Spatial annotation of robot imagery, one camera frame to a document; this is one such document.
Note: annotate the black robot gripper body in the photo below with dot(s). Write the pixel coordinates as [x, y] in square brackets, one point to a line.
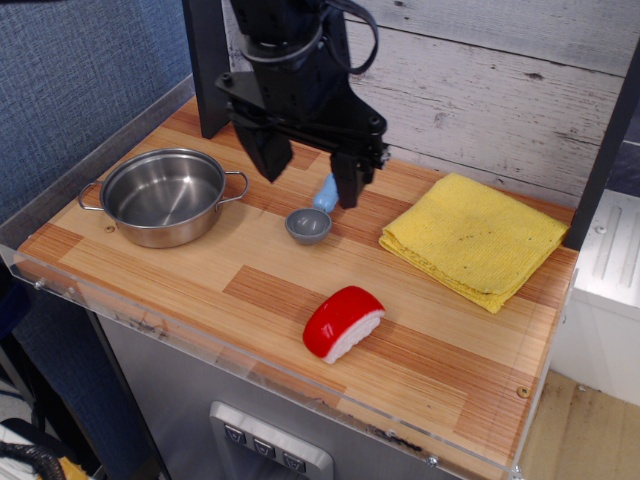
[309, 101]

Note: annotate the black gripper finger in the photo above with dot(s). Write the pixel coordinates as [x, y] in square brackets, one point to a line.
[269, 150]
[351, 174]

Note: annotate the red and white sushi toy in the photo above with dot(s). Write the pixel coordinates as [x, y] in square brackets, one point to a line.
[341, 322]

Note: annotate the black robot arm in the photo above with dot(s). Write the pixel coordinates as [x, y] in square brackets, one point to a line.
[285, 31]

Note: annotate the blue and grey scoop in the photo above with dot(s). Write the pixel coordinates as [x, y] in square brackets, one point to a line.
[309, 226]

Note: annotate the stainless steel pot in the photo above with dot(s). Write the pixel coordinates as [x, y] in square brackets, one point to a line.
[165, 198]

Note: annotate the folded yellow cloth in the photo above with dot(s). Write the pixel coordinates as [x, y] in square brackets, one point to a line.
[477, 241]

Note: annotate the clear acrylic table guard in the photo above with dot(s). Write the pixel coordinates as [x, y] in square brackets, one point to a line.
[441, 386]

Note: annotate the silver control panel with buttons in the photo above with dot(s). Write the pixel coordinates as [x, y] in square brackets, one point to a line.
[251, 448]

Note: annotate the white cabinet at right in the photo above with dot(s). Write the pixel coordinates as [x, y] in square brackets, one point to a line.
[597, 343]

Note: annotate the yellow object bottom left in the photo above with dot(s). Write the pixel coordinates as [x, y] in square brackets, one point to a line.
[72, 471]

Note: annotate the black right vertical post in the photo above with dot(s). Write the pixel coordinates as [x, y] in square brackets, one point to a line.
[605, 160]

